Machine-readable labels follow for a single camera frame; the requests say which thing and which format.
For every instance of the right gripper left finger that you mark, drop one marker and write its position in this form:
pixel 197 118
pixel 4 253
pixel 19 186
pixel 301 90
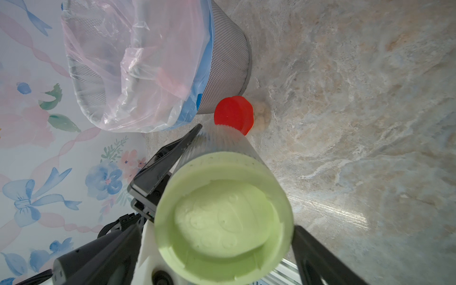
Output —
pixel 108 260

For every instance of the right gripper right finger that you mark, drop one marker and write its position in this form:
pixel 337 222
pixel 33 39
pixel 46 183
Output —
pixel 317 265

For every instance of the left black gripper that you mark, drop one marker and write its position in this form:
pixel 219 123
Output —
pixel 148 186

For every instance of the green lid jar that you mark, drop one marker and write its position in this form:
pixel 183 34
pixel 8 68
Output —
pixel 224 219

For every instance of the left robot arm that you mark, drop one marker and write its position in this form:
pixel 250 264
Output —
pixel 54 275

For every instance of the red lid peanut jar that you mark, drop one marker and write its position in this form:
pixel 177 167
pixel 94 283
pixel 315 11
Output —
pixel 248 116

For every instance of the grey mesh trash bin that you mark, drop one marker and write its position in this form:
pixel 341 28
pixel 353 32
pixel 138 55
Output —
pixel 229 76

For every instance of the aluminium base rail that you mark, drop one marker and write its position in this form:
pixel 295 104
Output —
pixel 286 273

